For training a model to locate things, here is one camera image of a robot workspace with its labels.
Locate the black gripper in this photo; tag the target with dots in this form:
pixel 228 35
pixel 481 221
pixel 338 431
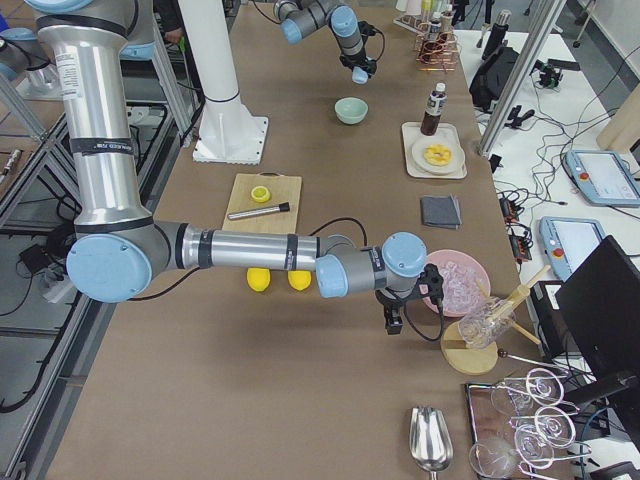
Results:
pixel 351 62
pixel 391 301

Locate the light blue cup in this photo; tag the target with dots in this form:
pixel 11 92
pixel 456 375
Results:
pixel 359 76

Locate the light green bowl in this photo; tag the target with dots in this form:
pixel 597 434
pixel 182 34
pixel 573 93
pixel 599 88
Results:
pixel 351 110

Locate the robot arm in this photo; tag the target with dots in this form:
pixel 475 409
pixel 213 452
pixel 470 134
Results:
pixel 119 247
pixel 300 19

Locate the pink bowl of ice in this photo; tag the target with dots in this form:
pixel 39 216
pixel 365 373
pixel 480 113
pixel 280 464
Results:
pixel 465 282

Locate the steel ice scoop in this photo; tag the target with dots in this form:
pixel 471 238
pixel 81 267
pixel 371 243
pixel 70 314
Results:
pixel 429 440

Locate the wooden glass drying stand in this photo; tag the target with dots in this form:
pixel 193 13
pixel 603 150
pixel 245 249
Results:
pixel 476 362

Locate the bottle in copper rack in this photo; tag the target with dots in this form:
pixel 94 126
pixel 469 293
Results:
pixel 434 27

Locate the dark tea bottle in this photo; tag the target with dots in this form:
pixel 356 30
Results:
pixel 433 110

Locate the clear glass mug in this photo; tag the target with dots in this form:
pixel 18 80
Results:
pixel 486 322

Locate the yellow lemon upper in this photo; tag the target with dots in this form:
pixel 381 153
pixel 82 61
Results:
pixel 299 280

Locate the yellow lemon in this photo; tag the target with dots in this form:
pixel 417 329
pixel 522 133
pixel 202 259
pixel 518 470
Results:
pixel 299 280
pixel 258 279

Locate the grey folded cloth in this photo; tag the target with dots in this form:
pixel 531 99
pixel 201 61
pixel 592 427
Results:
pixel 440 211

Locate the glazed donut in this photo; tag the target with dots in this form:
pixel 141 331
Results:
pixel 437 155

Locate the cream serving tray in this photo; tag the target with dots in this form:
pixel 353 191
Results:
pixel 411 132

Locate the black bag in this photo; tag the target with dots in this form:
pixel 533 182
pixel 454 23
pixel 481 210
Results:
pixel 489 81

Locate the yellow lemon lower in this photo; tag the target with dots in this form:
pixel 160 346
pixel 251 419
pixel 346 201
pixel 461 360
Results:
pixel 258 279

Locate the wooden cutting board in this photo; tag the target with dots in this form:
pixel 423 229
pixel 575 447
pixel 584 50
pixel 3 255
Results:
pixel 282 189

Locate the white plate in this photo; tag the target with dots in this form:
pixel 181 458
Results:
pixel 416 152

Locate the steel muddler black tip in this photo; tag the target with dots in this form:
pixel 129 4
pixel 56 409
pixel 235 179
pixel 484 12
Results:
pixel 257 212

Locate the wine glass rack tray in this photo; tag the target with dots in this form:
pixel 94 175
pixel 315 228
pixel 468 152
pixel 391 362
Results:
pixel 522 426

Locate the half lemon slice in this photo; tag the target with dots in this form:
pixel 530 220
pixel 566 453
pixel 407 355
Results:
pixel 260 194

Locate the teach pendant near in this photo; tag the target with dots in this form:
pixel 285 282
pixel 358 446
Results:
pixel 568 242

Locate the teach pendant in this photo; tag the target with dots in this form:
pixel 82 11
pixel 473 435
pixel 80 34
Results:
pixel 568 242
pixel 602 177

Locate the black monitor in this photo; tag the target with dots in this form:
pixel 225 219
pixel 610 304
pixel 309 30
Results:
pixel 599 304

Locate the teach pendant far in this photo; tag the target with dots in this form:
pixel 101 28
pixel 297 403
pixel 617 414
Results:
pixel 602 177

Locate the copper wire bottle rack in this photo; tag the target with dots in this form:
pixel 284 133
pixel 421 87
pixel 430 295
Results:
pixel 436 51

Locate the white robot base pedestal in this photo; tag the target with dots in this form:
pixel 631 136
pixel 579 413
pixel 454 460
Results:
pixel 228 132

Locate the aluminium frame post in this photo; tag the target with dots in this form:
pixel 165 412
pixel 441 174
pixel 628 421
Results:
pixel 544 20

